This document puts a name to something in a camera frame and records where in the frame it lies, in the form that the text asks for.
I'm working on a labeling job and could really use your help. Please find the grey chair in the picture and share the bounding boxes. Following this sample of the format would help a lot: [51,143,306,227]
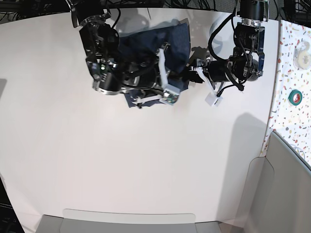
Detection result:
[36,209,221,233]
[240,133,311,233]

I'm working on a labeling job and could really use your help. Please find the dark blue t-shirt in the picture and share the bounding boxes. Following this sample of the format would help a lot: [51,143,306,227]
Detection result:
[116,23,190,92]

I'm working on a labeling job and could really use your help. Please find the gripper body image-left arm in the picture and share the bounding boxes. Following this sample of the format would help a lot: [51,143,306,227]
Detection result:
[121,42,181,109]

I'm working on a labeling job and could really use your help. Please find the grey chair bottom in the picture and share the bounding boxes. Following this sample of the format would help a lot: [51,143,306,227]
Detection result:
[36,209,221,233]

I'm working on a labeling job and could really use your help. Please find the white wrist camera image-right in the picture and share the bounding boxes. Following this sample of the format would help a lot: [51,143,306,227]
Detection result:
[205,93,223,107]

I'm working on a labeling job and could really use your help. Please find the green tape roll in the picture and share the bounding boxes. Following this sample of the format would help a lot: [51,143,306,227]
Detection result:
[288,89,303,106]

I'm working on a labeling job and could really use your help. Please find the clear tape roll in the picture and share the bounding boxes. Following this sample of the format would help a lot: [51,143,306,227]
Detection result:
[293,41,311,70]

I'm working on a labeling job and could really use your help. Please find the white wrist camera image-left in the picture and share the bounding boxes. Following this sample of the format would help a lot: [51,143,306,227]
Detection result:
[160,84,180,105]

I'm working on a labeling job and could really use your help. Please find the grey chair right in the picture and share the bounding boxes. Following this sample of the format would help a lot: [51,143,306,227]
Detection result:
[240,133,311,233]

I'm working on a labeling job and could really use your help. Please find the gripper body image-right arm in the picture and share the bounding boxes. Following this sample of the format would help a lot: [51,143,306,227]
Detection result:
[181,58,217,97]

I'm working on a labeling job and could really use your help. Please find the terrazzo patterned side surface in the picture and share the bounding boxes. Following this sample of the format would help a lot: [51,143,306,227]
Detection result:
[261,20,311,163]

